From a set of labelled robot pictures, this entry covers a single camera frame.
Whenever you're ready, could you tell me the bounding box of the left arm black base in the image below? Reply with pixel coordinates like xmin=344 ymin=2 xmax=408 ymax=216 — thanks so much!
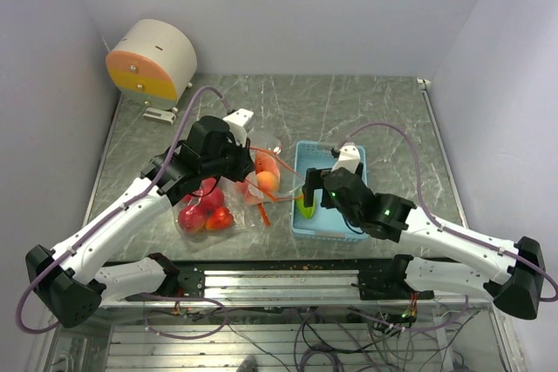
xmin=148 ymin=253 xmax=205 ymax=297

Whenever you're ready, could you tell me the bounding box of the white corner clip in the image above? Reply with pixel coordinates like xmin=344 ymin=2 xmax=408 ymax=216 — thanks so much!
xmin=417 ymin=78 xmax=431 ymax=91

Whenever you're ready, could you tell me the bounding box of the watermelon slice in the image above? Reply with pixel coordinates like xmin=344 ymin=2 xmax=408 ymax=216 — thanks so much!
xmin=255 ymin=151 xmax=280 ymax=179

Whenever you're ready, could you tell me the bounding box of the orange fruit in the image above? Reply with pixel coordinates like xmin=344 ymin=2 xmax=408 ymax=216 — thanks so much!
xmin=236 ymin=181 xmax=265 ymax=206

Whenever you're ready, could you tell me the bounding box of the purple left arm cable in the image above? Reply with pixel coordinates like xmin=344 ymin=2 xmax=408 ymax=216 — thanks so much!
xmin=15 ymin=86 xmax=232 ymax=334

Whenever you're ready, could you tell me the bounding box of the clear zip top bag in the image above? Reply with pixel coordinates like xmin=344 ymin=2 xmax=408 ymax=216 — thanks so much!
xmin=235 ymin=130 xmax=304 ymax=227

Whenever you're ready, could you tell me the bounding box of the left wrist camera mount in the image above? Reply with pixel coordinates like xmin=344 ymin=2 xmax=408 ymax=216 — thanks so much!
xmin=223 ymin=108 xmax=254 ymax=145

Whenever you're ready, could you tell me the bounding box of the aluminium rail frame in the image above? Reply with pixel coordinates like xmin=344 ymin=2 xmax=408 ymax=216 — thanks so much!
xmin=86 ymin=263 xmax=492 ymax=306

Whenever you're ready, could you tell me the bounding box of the green fruit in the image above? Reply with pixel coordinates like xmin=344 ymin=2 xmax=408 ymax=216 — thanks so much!
xmin=296 ymin=193 xmax=316 ymax=220

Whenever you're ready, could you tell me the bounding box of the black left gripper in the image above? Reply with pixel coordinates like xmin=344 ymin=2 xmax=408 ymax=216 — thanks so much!
xmin=201 ymin=132 xmax=255 ymax=183

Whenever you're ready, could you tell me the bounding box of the blue plastic basket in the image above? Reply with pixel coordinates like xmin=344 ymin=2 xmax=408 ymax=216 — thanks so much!
xmin=290 ymin=140 xmax=367 ymax=242

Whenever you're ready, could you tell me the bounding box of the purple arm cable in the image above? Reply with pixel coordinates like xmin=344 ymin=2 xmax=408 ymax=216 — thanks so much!
xmin=344 ymin=122 xmax=558 ymax=334
xmin=15 ymin=86 xmax=232 ymax=334

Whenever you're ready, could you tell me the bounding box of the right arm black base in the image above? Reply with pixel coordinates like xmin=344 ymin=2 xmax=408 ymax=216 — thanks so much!
xmin=351 ymin=254 xmax=434 ymax=301

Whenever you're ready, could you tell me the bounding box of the red apple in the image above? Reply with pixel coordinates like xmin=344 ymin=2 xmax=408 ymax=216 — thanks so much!
xmin=181 ymin=178 xmax=225 ymax=213
xmin=177 ymin=206 xmax=208 ymax=233
xmin=205 ymin=206 xmax=235 ymax=231

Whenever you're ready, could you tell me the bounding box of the clear zip bag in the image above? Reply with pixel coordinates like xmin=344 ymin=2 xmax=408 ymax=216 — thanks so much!
xmin=235 ymin=130 xmax=304 ymax=227
xmin=173 ymin=185 xmax=241 ymax=242

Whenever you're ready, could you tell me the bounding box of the small white bracket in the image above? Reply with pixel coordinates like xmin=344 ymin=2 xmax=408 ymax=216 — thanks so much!
xmin=143 ymin=107 xmax=176 ymax=125

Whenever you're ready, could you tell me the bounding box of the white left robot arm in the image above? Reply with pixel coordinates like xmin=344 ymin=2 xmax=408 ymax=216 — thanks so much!
xmin=25 ymin=109 xmax=254 ymax=328

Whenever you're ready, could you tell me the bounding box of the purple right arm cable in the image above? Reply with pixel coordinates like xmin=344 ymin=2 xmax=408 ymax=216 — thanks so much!
xmin=344 ymin=122 xmax=558 ymax=334

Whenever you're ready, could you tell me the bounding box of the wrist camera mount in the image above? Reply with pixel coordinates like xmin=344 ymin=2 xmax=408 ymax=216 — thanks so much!
xmin=223 ymin=108 xmax=254 ymax=145
xmin=331 ymin=142 xmax=362 ymax=174

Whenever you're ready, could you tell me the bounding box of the peach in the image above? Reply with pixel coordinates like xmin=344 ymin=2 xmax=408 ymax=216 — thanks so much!
xmin=256 ymin=171 xmax=280 ymax=193

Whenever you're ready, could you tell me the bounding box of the round beige drawer box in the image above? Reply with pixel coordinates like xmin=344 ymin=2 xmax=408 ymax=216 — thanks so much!
xmin=105 ymin=19 xmax=198 ymax=111

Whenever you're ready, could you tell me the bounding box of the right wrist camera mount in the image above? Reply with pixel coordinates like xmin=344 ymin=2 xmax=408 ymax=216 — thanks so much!
xmin=331 ymin=142 xmax=362 ymax=174

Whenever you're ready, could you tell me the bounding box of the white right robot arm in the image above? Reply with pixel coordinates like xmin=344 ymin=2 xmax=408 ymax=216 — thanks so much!
xmin=302 ymin=167 xmax=546 ymax=320

